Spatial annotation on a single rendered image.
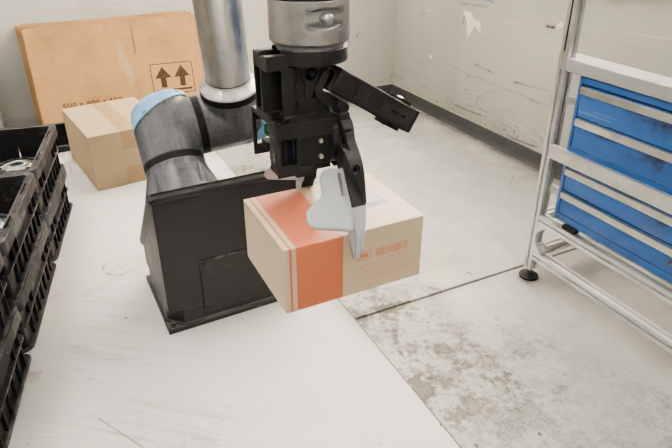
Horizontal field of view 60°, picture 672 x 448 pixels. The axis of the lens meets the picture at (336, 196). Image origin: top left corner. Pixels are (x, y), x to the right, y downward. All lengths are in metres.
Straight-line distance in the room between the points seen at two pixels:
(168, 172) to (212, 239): 0.15
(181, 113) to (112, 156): 0.60
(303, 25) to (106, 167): 1.26
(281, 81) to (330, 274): 0.20
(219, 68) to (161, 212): 0.28
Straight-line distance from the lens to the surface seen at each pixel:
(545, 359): 2.22
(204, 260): 1.08
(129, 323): 1.19
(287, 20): 0.52
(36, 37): 3.90
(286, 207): 0.63
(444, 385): 2.04
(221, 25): 1.05
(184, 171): 1.09
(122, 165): 1.73
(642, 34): 3.15
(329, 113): 0.56
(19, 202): 1.20
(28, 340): 1.19
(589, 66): 2.18
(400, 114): 0.60
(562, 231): 2.38
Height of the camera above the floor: 1.41
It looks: 27 degrees down
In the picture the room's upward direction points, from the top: straight up
